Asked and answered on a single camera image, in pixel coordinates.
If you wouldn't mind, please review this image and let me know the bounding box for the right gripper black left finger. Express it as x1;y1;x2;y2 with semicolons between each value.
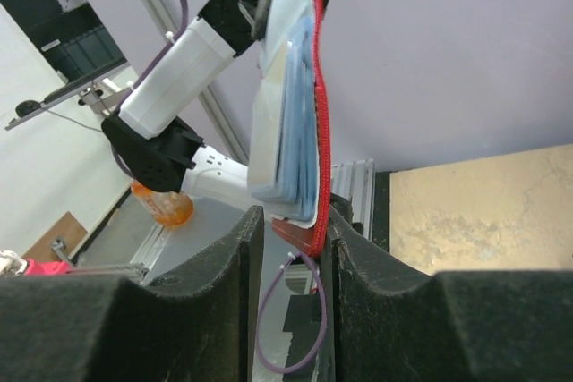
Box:
1;207;264;381

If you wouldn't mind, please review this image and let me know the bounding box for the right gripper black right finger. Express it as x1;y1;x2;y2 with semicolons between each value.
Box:
328;212;572;381

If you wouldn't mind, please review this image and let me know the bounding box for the red leather card holder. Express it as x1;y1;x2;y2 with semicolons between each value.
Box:
274;0;331;258

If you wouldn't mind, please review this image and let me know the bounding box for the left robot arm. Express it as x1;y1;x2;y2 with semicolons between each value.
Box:
101;0;271;211

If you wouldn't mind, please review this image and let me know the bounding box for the orange plastic bottle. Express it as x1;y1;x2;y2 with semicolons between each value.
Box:
131;180;194;227

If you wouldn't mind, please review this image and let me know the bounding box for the pink plastic fixture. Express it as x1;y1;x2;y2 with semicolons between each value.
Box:
1;250;72;276

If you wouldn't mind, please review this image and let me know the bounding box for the black computer mouse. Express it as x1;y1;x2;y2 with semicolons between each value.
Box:
15;100;42;118

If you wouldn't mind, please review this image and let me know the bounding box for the grey desk shelf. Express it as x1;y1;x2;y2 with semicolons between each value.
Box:
4;57;130;131

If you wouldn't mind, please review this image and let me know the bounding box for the aluminium frame rail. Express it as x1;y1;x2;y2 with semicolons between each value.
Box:
131;159;375;282

